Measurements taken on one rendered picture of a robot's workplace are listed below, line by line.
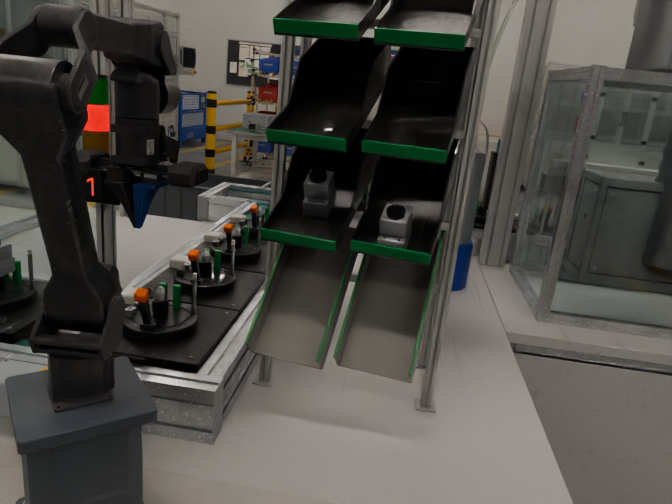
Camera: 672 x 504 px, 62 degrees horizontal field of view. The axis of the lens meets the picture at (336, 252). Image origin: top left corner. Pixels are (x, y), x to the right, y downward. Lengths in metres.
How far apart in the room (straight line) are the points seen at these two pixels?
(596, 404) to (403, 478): 0.87
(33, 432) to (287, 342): 0.44
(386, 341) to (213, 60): 11.60
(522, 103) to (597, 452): 1.11
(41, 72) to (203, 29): 11.98
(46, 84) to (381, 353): 0.65
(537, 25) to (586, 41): 9.65
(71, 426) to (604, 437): 1.42
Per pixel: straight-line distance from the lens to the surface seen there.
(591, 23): 11.74
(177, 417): 0.98
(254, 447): 0.98
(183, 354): 1.02
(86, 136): 1.20
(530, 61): 2.04
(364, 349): 0.97
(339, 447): 1.00
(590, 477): 1.85
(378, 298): 1.00
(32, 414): 0.73
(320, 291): 1.00
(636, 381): 1.71
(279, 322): 0.99
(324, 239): 0.88
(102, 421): 0.70
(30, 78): 0.57
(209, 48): 12.45
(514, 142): 2.05
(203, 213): 2.30
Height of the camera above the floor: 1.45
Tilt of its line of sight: 17 degrees down
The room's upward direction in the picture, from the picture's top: 6 degrees clockwise
